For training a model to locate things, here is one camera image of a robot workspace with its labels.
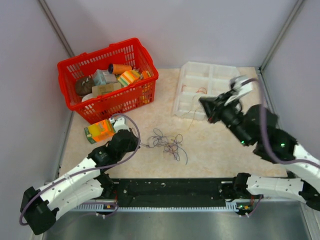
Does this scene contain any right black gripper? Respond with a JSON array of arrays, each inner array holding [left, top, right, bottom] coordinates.
[[198, 90, 251, 147]]

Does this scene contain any orange wire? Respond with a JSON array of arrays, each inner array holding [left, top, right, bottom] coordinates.
[[181, 85, 208, 95]]

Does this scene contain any yellow wire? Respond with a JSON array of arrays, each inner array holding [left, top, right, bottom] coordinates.
[[181, 98, 203, 133]]

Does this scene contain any coloured wire pile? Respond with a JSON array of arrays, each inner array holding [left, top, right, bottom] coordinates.
[[139, 128, 189, 166]]

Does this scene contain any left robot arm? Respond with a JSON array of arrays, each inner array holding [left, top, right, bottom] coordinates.
[[19, 129, 140, 235]]

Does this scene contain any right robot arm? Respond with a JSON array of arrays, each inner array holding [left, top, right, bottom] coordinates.
[[199, 91, 320, 211]]

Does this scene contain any clear compartment tray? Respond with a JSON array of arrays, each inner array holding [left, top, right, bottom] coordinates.
[[171, 61, 240, 121]]

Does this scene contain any striped yellow green box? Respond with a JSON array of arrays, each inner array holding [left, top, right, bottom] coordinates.
[[117, 70, 141, 87]]

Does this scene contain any red plastic basket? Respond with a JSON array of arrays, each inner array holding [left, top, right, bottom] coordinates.
[[57, 37, 159, 124]]

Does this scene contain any orange yellow box on table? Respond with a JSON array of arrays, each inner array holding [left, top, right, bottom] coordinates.
[[84, 119, 116, 144]]

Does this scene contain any teal grey box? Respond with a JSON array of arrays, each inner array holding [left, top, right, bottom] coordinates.
[[93, 69, 118, 86]]

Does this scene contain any beige carton box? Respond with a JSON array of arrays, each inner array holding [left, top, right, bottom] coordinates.
[[92, 82, 122, 98]]

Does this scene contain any brown round item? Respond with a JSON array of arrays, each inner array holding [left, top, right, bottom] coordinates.
[[75, 77, 95, 97]]

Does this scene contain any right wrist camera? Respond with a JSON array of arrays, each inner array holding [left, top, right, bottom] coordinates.
[[224, 75, 253, 106]]

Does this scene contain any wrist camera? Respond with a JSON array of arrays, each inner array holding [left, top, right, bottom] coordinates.
[[108, 117, 130, 133], [224, 75, 253, 106]]

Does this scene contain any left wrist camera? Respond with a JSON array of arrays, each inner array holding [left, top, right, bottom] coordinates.
[[108, 117, 130, 133]]

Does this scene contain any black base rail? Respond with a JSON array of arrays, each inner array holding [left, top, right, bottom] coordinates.
[[84, 177, 263, 208]]

